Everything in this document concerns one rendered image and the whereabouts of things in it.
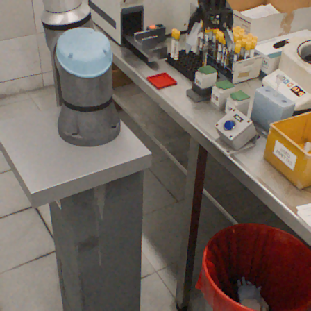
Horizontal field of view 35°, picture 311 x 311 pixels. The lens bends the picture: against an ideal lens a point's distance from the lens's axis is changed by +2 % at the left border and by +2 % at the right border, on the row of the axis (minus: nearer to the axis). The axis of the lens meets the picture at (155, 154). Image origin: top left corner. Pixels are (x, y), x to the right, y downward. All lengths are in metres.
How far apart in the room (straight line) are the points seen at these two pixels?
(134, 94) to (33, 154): 1.49
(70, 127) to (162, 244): 1.10
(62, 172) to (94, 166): 0.07
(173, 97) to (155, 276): 0.88
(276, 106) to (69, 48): 0.52
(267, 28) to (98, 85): 0.71
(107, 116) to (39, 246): 1.13
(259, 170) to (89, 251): 0.50
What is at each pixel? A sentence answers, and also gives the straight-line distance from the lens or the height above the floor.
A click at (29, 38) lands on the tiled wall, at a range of 3.04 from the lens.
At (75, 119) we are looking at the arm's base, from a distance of 1.12.
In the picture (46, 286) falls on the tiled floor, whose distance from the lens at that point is 2.03.
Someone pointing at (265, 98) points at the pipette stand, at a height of 0.97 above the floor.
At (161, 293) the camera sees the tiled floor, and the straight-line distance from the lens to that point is 1.98.
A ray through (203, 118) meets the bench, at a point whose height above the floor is 0.87.
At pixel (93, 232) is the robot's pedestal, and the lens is 1.28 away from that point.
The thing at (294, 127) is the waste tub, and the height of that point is 0.94.
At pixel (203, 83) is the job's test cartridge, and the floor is 0.93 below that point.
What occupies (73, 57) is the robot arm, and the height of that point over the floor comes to 1.13.
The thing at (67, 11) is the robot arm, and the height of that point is 1.17.
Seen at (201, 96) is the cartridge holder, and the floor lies 0.89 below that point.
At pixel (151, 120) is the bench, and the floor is 0.27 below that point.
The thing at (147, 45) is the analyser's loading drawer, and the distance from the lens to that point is 1.57.
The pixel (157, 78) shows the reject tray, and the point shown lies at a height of 0.88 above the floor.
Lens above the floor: 1.61
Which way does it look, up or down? 38 degrees down
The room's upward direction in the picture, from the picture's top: 2 degrees clockwise
